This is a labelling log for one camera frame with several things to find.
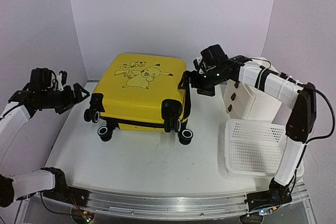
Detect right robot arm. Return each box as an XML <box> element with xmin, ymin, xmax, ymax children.
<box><xmin>178</xmin><ymin>54</ymin><xmax>317</xmax><ymax>212</ymax></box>

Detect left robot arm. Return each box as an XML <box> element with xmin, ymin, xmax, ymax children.
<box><xmin>1</xmin><ymin>68</ymin><xmax>90</xmax><ymax>208</ymax></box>

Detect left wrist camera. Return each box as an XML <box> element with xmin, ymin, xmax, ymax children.
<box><xmin>54</xmin><ymin>71</ymin><xmax>67</xmax><ymax>91</ymax></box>

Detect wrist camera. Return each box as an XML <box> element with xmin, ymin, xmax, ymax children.
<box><xmin>54</xmin><ymin>71</ymin><xmax>67</xmax><ymax>91</ymax></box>
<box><xmin>193</xmin><ymin>56</ymin><xmax>209</xmax><ymax>74</ymax></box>

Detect white perforated plastic basket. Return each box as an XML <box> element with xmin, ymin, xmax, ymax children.
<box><xmin>224</xmin><ymin>119</ymin><xmax>305</xmax><ymax>177</ymax></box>

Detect yellow cartoon print suitcase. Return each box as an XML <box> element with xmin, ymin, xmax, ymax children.
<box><xmin>83</xmin><ymin>53</ymin><xmax>194</xmax><ymax>145</ymax></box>

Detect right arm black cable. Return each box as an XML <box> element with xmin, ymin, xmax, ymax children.
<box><xmin>244</xmin><ymin>57</ymin><xmax>336</xmax><ymax>143</ymax></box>

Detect white drawer cabinet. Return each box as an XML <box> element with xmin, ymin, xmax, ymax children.
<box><xmin>222</xmin><ymin>56</ymin><xmax>290</xmax><ymax>125</ymax></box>

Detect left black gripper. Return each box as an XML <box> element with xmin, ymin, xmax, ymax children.
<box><xmin>40</xmin><ymin>82</ymin><xmax>89</xmax><ymax>114</ymax></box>

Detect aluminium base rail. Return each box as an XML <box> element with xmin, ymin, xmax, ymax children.
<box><xmin>43</xmin><ymin>180</ymin><xmax>315</xmax><ymax>222</ymax></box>

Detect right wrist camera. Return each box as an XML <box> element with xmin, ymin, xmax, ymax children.
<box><xmin>193</xmin><ymin>56</ymin><xmax>209</xmax><ymax>74</ymax></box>

